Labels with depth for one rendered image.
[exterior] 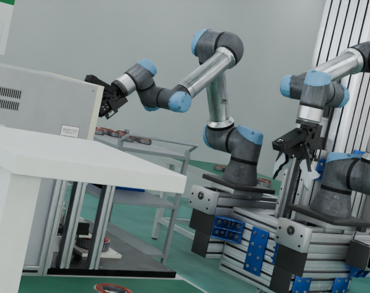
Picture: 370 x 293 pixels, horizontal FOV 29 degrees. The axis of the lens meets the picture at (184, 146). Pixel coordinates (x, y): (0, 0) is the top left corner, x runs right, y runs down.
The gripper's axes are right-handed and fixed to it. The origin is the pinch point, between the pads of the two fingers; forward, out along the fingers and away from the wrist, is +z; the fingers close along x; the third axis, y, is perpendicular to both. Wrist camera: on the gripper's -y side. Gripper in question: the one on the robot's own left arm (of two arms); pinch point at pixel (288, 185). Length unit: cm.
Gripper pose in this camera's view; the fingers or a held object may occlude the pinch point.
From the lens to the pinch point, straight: 223.3
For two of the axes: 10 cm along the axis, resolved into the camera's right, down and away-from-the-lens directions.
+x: -6.2, -2.0, 7.6
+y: 7.5, 1.1, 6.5
